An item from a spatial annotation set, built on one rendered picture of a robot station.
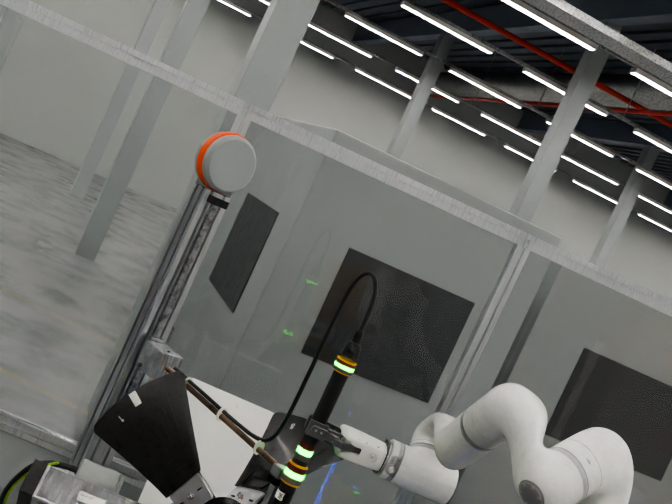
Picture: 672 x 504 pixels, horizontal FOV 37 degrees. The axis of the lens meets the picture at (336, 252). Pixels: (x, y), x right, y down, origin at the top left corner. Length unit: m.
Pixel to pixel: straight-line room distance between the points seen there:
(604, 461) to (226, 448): 1.02
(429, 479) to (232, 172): 0.96
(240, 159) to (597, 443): 1.24
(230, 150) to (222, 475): 0.81
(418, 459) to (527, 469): 0.44
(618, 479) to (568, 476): 0.12
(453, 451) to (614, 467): 0.33
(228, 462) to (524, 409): 0.90
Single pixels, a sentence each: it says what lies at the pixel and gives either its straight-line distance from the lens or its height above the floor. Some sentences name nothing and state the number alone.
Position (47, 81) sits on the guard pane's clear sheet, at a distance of 2.79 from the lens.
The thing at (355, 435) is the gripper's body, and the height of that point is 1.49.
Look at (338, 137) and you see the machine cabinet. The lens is 4.59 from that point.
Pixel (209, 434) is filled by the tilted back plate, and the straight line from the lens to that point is 2.46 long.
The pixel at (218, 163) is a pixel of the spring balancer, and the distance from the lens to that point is 2.55.
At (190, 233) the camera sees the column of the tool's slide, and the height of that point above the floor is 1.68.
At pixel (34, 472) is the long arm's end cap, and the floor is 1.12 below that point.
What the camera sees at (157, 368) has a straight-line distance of 2.53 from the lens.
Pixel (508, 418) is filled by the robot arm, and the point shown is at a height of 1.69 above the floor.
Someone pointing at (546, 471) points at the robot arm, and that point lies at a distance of 1.70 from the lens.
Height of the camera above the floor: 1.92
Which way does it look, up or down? 3 degrees down
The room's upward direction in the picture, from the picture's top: 25 degrees clockwise
